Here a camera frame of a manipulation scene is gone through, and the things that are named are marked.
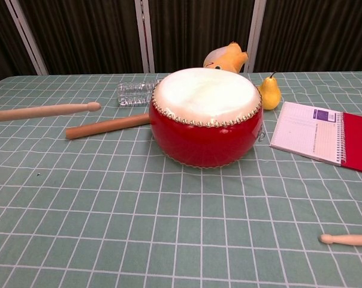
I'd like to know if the light wooden drumstick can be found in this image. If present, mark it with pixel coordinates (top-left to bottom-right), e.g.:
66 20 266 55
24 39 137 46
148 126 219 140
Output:
318 233 362 247
0 101 102 122

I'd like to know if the thick brown wooden rod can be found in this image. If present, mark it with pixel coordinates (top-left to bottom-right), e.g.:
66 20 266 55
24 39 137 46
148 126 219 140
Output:
65 112 152 140

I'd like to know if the red spiral notebook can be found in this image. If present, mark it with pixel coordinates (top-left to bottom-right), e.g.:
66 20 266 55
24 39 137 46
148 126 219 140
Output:
269 101 362 176

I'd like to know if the white partition frame post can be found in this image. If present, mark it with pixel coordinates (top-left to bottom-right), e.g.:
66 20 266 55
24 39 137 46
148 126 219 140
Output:
5 0 49 76
135 0 155 74
245 0 267 73

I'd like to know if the yellow pear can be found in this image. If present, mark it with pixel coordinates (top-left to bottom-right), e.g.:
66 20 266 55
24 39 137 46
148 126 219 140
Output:
257 71 282 111

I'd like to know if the green checked tablecloth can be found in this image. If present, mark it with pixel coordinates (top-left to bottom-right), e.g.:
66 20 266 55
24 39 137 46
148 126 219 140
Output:
0 70 362 288

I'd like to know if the yellow plush animal toy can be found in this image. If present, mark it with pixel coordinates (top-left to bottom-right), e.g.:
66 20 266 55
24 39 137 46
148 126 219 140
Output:
203 41 248 74

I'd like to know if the clear plastic water bottle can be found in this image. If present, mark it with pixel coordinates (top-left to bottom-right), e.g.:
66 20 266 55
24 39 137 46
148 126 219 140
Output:
117 79 161 107

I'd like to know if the red drum with white skin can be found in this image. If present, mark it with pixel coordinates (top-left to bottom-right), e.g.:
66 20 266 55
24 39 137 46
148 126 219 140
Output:
148 67 264 168

